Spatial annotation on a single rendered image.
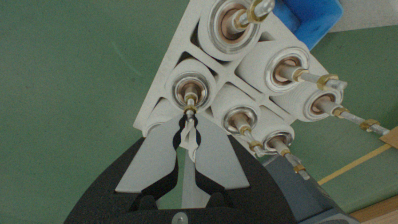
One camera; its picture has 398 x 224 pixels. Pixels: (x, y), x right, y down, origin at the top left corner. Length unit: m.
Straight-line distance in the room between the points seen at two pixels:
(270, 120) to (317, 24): 0.31
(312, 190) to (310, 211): 0.08
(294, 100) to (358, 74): 0.52
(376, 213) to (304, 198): 1.42
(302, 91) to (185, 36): 0.26
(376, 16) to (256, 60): 0.32
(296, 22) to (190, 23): 0.38
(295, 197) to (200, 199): 0.46
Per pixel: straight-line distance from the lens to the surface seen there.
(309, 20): 0.55
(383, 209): 2.12
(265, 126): 0.31
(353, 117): 0.31
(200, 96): 0.22
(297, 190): 0.75
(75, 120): 0.75
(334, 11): 0.49
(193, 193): 0.42
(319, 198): 0.73
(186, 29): 0.28
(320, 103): 0.33
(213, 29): 0.20
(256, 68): 0.24
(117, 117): 0.63
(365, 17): 0.52
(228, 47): 0.21
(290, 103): 0.33
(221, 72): 0.28
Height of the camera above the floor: 0.45
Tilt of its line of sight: 61 degrees down
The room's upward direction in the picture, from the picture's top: 175 degrees clockwise
